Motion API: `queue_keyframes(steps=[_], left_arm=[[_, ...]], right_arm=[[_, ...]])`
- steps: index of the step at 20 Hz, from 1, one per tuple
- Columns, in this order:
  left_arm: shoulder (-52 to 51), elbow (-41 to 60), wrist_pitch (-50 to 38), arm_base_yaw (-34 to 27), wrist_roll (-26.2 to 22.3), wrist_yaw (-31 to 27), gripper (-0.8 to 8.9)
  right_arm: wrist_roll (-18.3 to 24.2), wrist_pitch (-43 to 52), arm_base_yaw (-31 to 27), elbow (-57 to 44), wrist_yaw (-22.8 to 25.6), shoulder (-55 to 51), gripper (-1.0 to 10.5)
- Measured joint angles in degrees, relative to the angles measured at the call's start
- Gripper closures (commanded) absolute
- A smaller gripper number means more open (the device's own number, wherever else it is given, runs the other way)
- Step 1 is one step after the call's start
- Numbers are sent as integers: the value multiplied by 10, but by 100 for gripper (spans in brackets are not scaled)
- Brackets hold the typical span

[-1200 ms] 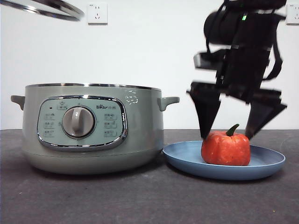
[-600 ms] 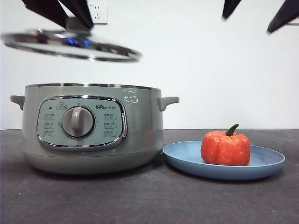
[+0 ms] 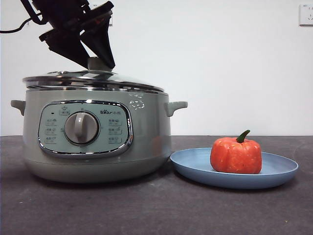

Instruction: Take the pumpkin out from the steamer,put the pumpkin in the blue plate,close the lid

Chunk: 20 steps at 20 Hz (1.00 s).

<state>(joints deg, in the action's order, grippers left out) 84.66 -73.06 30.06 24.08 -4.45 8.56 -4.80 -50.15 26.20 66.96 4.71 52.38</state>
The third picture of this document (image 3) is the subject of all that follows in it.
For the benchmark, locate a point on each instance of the glass lid with green knob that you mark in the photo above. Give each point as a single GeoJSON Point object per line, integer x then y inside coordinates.
{"type": "Point", "coordinates": [97, 79]}

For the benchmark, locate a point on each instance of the pale green electric steamer pot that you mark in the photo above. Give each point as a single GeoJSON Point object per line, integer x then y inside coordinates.
{"type": "Point", "coordinates": [146, 132]}

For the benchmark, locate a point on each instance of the orange toy pumpkin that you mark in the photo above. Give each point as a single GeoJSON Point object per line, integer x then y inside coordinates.
{"type": "Point", "coordinates": [234, 154]}

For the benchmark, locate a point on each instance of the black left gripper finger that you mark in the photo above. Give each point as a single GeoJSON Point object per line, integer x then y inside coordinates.
{"type": "Point", "coordinates": [66, 46]}
{"type": "Point", "coordinates": [100, 34]}

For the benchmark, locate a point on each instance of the blue round plate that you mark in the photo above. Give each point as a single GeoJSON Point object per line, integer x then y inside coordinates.
{"type": "Point", "coordinates": [190, 164]}

